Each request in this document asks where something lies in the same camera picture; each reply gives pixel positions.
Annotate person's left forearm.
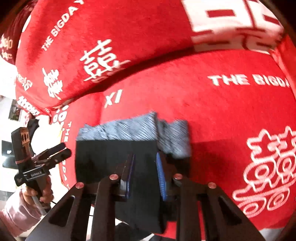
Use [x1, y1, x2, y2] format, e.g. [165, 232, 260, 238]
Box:
[0, 188, 51, 239]

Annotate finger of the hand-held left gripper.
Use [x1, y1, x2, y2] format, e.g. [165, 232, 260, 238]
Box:
[38, 148, 73, 168]
[35, 142, 66, 161]

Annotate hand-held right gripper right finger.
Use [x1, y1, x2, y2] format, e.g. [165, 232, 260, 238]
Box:
[155, 152, 266, 241]

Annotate dark pants with grey waistband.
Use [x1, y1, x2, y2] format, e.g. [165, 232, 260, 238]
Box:
[75, 111, 193, 235]

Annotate person's left hand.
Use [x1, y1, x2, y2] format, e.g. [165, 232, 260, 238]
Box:
[22, 175, 55, 206]

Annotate red printed bedsheet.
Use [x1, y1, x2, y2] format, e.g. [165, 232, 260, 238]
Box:
[50, 35, 296, 241]

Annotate red folded printed quilt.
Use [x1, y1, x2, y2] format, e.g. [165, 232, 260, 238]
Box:
[14, 0, 285, 114]

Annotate dark red printed cloth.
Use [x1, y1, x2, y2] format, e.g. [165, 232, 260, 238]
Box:
[0, 5, 33, 67]

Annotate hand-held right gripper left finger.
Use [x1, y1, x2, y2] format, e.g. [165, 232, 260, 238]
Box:
[25, 153, 136, 241]

